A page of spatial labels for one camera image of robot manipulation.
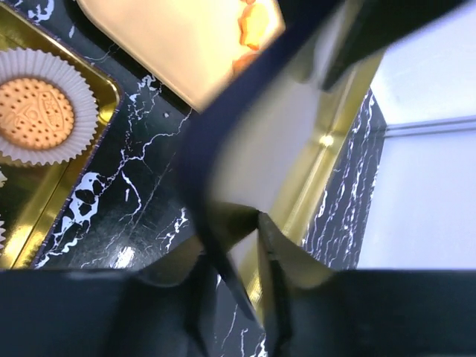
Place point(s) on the decorated cookie tin box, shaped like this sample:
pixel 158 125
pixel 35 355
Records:
pixel 34 195

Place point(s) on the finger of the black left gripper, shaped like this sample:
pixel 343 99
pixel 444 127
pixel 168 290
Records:
pixel 374 25

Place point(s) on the tan round biscuit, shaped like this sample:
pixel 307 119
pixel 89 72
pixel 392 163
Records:
pixel 35 115

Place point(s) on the gold tin lid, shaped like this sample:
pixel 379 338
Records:
pixel 269 141

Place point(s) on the yellow fish cookie lower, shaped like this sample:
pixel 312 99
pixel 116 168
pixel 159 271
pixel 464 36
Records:
pixel 260 23

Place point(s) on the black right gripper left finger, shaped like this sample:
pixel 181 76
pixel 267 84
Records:
pixel 167 308

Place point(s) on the yellow plastic tray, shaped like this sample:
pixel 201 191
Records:
pixel 189 46

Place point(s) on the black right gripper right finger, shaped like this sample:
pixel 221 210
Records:
pixel 312 310

